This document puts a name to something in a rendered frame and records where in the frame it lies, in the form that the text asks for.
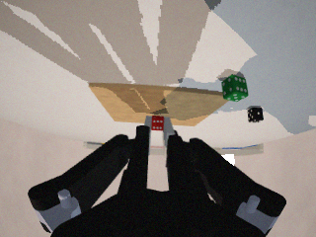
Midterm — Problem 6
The black die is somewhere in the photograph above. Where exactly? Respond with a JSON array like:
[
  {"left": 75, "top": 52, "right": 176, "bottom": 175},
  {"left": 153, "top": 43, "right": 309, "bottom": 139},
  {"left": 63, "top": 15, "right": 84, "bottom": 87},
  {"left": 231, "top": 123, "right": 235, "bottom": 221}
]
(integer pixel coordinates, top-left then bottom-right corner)
[{"left": 248, "top": 108, "right": 264, "bottom": 122}]

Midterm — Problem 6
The red die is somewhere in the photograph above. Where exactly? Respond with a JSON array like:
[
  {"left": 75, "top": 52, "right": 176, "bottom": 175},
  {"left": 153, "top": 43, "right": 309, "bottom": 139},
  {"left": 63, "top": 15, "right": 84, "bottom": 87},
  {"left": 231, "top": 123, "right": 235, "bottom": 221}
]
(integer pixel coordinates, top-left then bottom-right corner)
[{"left": 151, "top": 116, "right": 164, "bottom": 130}]

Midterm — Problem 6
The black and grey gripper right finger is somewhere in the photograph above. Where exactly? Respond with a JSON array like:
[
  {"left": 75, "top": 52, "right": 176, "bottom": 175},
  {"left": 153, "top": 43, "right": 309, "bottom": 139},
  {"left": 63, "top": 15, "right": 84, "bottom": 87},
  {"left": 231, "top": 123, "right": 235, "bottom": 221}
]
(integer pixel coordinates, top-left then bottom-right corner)
[{"left": 162, "top": 117, "right": 286, "bottom": 237}]

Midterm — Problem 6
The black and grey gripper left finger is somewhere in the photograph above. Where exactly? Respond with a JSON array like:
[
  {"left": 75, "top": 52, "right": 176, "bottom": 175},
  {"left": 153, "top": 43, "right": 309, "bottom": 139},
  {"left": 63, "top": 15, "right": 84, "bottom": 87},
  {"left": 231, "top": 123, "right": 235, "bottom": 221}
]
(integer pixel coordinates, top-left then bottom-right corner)
[{"left": 28, "top": 116, "right": 152, "bottom": 237}]

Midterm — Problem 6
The tan square mat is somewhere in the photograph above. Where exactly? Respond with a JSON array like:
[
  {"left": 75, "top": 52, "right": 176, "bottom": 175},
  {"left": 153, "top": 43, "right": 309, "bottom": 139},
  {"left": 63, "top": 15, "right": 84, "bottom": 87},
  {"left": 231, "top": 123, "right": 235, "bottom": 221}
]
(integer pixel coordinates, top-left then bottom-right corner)
[{"left": 89, "top": 83, "right": 229, "bottom": 126}]

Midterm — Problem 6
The green die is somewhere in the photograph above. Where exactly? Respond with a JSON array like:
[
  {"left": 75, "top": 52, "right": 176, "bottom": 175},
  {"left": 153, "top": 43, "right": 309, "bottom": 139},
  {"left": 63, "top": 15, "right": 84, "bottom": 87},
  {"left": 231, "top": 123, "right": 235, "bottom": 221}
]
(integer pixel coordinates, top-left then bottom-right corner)
[{"left": 221, "top": 74, "right": 248, "bottom": 102}]

